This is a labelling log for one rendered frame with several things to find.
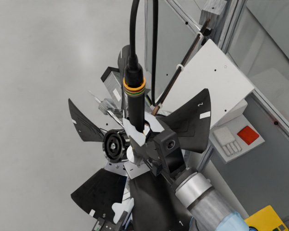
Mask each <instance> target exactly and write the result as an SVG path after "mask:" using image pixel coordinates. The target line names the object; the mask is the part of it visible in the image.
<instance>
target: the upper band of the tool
mask: <svg viewBox="0 0 289 231"><path fill-rule="evenodd" d="M123 84H124V86H125V87H126V88H127V89H129V90H139V89H141V88H142V87H143V86H144V85H145V77H144V80H143V82H142V83H141V86H140V87H138V88H130V87H128V85H129V84H127V83H126V82H125V79H123Z"/></svg>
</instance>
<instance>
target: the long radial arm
mask: <svg viewBox="0 0 289 231"><path fill-rule="evenodd" d="M104 85H105V87H106V88H107V90H108V92H109V94H110V96H111V97H112V99H113V101H114V103H115V104H116V106H117V108H118V110H119V111H120V113H121V115H122V117H123V110H122V109H121V106H122V90H121V75H120V73H119V72H115V71H111V73H110V74H109V76H108V77H107V79H106V80H105V81H104ZM124 93H125V92H124ZM125 100H126V108H127V111H128V97H127V95H126V94H125ZM145 112H147V113H150V112H152V109H151V108H150V106H149V105H148V103H147V102H146V100H145ZM128 115H129V111H128Z"/></svg>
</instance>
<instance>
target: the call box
mask: <svg viewBox="0 0 289 231"><path fill-rule="evenodd" d="M244 221H245V222H246V224H247V225H248V226H249V229H250V228H254V229H255V230H257V231H273V229H275V228H278V226H280V225H281V224H283V226H284V227H285V230H283V231H289V230H288V228H287V227H286V226H285V224H284V223H283V222H282V221H281V219H280V218H279V216H278V215H277V214H276V212H275V211H274V210H273V208H272V207H271V206H270V205H268V206H266V207H264V208H263V209H261V210H259V211H258V212H256V213H254V214H253V215H251V216H250V217H248V218H247V219H245V220H244ZM278 230H279V231H280V229H279V228H278Z"/></svg>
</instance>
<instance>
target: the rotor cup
mask: <svg viewBox="0 0 289 231"><path fill-rule="evenodd" d="M126 139H129V137H128V136H127V133H126V131H125V129H111V130H109V131H108V132H107V133H106V134H105V135H104V138H103V142H102V149H103V154H104V156H105V158H106V159H107V160H108V161H109V162H110V163H114V164H117V163H124V162H127V161H129V160H127V159H128V158H127V153H126V151H127V149H128V148H129V146H130V141H128V142H126ZM113 143H114V144H115V146H116V147H115V149H112V148H111V145H112V144H113ZM122 160H127V161H122Z"/></svg>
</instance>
